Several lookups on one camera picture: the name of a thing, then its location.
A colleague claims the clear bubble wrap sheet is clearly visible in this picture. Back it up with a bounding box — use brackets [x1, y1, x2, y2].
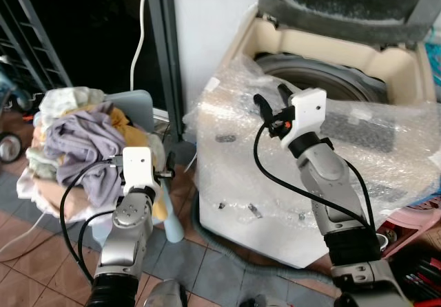
[185, 54, 441, 220]

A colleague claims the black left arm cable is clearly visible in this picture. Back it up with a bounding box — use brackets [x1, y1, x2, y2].
[59, 158, 126, 284]

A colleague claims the purple garment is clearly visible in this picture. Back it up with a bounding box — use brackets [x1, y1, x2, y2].
[44, 109, 129, 209]

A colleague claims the white hanging cable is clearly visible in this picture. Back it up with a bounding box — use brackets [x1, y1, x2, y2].
[130, 0, 153, 92]

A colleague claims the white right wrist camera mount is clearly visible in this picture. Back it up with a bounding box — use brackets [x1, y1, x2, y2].
[278, 87, 327, 150]

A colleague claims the shiny metal cup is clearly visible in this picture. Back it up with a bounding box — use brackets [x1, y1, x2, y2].
[375, 231, 391, 248]

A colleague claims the beige top-load washing machine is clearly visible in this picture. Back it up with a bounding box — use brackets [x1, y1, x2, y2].
[195, 0, 441, 269]

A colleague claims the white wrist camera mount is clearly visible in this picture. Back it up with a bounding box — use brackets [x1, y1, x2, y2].
[122, 147, 154, 191]
[278, 87, 327, 150]

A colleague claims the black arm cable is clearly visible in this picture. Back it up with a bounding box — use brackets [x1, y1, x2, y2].
[252, 123, 378, 233]
[59, 158, 126, 284]

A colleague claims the white green patterned garment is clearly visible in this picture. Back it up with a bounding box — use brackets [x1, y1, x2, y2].
[37, 86, 105, 127]

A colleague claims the light blue plastic chair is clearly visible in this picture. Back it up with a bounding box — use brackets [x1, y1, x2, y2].
[102, 89, 187, 244]

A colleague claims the yellow garment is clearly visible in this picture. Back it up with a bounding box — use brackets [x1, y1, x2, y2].
[102, 105, 171, 223]

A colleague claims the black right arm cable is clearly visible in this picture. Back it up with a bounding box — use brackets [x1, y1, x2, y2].
[252, 123, 378, 233]

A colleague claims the dark door frame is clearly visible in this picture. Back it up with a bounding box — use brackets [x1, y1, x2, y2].
[145, 0, 186, 144]

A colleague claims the grey washer drum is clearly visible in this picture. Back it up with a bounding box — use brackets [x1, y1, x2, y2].
[254, 52, 388, 105]

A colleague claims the dark metal rack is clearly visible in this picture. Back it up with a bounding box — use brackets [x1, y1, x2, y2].
[0, 0, 72, 112]

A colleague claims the black tool box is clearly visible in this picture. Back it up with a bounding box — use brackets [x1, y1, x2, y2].
[390, 244, 441, 307]

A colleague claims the grey robot leg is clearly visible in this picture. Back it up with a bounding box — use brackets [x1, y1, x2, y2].
[143, 279, 189, 307]

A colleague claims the grey washing machine lid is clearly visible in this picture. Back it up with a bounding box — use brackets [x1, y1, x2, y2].
[258, 0, 441, 47]

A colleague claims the pink plastic basket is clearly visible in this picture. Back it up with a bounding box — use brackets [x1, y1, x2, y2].
[374, 206, 441, 255]

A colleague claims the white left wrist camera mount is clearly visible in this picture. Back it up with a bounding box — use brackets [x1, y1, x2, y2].
[122, 147, 154, 191]

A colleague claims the pink garment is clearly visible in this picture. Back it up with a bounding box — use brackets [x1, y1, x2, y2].
[26, 175, 92, 220]

